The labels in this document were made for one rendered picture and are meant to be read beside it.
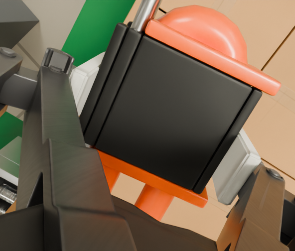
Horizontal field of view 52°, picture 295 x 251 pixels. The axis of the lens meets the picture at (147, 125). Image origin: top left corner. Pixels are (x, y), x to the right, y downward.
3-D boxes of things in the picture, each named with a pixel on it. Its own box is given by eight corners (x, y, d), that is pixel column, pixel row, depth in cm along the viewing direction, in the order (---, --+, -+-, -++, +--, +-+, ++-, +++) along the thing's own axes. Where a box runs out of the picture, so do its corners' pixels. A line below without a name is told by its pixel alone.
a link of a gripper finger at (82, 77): (65, 132, 14) (50, 125, 14) (97, 94, 21) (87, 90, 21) (88, 75, 13) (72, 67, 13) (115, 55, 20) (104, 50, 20)
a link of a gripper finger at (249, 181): (263, 190, 13) (325, 220, 13) (239, 143, 17) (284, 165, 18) (244, 217, 13) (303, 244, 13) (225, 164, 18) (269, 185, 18)
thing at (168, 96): (196, 170, 23) (203, 210, 18) (105, 129, 22) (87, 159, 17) (257, 67, 20) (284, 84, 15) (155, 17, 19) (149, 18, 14)
